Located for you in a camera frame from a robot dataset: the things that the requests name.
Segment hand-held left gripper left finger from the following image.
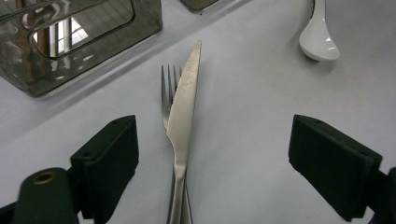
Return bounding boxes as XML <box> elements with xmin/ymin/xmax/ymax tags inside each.
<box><xmin>69</xmin><ymin>115</ymin><xmax>140</xmax><ymax>224</ymax></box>

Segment steel fork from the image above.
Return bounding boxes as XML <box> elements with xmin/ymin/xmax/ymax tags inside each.
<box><xmin>161</xmin><ymin>63</ymin><xmax>194</xmax><ymax>224</ymax></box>

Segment smoky clear plastic bin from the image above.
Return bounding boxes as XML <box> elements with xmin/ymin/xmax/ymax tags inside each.
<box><xmin>179</xmin><ymin>0</ymin><xmax>220</xmax><ymax>13</ymax></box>
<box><xmin>0</xmin><ymin>0</ymin><xmax>163</xmax><ymax>98</ymax></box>

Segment white ceramic spoon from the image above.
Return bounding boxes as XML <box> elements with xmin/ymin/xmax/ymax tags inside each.
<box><xmin>298</xmin><ymin>0</ymin><xmax>341</xmax><ymax>63</ymax></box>

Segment brown wooden chopstick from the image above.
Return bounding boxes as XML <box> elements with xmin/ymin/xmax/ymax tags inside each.
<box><xmin>15</xmin><ymin>0</ymin><xmax>36</xmax><ymax>84</ymax></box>
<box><xmin>36</xmin><ymin>27</ymin><xmax>51</xmax><ymax>60</ymax></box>

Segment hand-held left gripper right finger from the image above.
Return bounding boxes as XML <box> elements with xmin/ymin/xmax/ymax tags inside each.
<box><xmin>288</xmin><ymin>114</ymin><xmax>383</xmax><ymax>222</ymax></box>

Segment steel table knife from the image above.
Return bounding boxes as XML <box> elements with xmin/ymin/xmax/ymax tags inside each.
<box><xmin>165</xmin><ymin>39</ymin><xmax>203</xmax><ymax>224</ymax></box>

